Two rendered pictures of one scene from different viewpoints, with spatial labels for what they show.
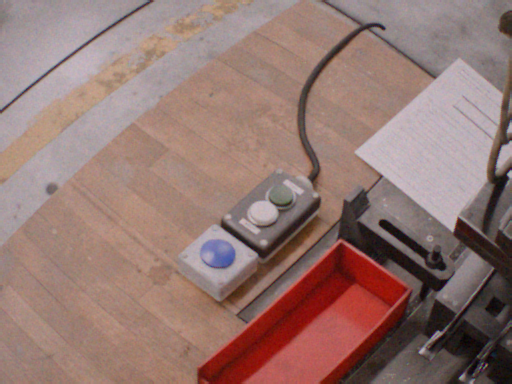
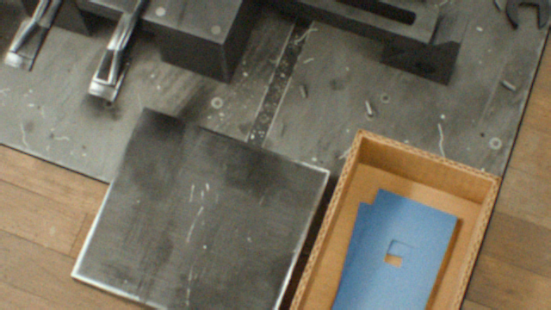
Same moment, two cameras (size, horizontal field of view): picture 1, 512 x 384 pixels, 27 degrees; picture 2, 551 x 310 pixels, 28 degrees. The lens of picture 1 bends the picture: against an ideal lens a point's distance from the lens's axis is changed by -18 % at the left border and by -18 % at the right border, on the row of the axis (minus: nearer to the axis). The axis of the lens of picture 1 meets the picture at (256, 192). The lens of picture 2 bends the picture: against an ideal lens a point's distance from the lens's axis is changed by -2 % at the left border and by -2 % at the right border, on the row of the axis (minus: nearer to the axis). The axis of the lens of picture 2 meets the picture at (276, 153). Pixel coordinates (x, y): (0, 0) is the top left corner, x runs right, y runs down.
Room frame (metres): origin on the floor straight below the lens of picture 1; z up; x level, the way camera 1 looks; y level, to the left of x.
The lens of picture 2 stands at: (0.26, -0.33, 1.79)
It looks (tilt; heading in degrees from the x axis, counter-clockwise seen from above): 71 degrees down; 348
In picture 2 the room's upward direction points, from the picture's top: 4 degrees counter-clockwise
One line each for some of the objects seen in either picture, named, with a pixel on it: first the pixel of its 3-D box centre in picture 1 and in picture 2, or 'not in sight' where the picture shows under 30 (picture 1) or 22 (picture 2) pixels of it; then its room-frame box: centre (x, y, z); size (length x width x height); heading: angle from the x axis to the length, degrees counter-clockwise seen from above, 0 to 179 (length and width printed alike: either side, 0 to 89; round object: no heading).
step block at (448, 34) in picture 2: not in sight; (423, 38); (0.62, -0.55, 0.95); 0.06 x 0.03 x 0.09; 53
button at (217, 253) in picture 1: (217, 256); not in sight; (0.85, 0.04, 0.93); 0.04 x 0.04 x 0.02
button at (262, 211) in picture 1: (262, 215); not in sight; (0.91, -0.01, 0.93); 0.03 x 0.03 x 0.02
